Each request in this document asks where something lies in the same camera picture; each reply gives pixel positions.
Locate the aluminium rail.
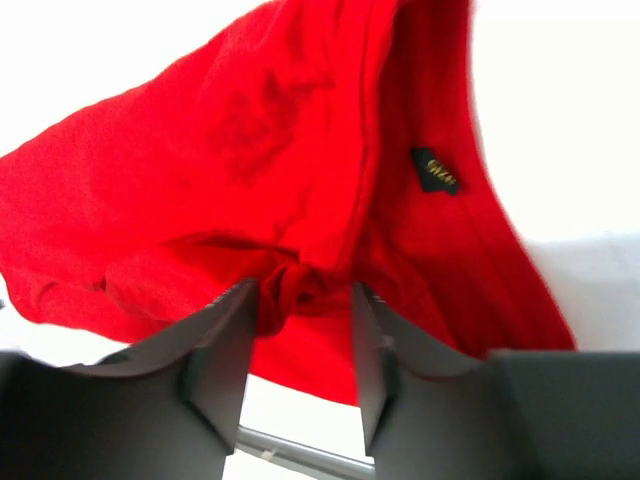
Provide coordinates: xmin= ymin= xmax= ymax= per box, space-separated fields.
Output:
xmin=236 ymin=426 xmax=375 ymax=480

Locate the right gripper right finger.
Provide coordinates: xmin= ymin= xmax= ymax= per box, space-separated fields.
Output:
xmin=352 ymin=284 xmax=639 ymax=479

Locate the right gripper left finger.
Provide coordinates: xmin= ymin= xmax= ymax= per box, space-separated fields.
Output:
xmin=1 ymin=279 xmax=258 ymax=479

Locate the red t shirt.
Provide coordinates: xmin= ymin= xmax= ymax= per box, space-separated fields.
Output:
xmin=1 ymin=1 xmax=574 ymax=405

